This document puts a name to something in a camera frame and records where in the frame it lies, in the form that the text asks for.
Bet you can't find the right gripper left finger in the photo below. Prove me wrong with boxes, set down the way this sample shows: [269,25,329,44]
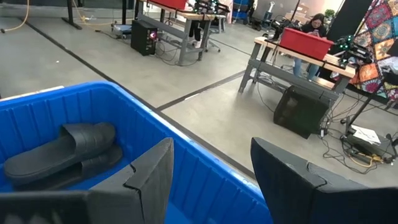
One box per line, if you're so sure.
[88,137,175,224]

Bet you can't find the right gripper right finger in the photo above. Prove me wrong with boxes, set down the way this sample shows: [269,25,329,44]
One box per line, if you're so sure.
[250,136,368,224]

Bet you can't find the black smooth-strap slide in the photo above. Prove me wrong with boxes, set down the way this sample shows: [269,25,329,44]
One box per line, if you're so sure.
[14,144,124,191]
[3,122,116,187]

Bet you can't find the blue plastic bin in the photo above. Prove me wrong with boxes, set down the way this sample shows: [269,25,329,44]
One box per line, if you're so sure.
[0,81,274,224]

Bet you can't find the red plastic bin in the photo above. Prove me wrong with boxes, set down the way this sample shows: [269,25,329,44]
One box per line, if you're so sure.
[279,27,334,61]
[148,0,189,11]

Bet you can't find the black computer tower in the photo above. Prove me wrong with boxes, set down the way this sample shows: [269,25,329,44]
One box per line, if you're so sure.
[272,85,331,140]
[130,19,159,57]

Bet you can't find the black equipment stand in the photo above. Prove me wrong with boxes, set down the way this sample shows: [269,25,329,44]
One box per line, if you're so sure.
[341,95,396,158]

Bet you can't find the white paper sheet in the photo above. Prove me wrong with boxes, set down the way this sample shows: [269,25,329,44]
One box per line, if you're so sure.
[351,125,382,144]

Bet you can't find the person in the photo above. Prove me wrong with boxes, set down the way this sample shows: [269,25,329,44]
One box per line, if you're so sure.
[292,12,328,80]
[188,20,203,49]

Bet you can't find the cardboard boxes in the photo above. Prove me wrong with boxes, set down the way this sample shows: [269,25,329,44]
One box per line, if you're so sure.
[284,2,310,22]

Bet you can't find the grey stool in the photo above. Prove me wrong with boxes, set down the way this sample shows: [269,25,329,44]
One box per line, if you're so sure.
[206,12,228,53]

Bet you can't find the colourful patchwork quilt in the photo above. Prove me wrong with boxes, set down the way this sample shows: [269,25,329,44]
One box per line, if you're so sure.
[349,0,398,102]

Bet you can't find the blue crate stack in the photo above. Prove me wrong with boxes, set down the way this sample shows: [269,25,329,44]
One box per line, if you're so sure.
[233,0,249,19]

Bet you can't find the black stand leg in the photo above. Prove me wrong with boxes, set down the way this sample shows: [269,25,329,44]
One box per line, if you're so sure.
[61,0,83,30]

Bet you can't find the wooden table grey frame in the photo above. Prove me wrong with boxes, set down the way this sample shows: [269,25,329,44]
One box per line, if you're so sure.
[136,0,218,67]
[238,35,357,105]

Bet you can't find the black wall panel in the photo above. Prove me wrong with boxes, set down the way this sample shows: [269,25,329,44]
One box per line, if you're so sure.
[325,0,374,43]

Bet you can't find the yellow hose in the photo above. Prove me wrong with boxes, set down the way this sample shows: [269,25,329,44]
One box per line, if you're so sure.
[0,0,31,34]

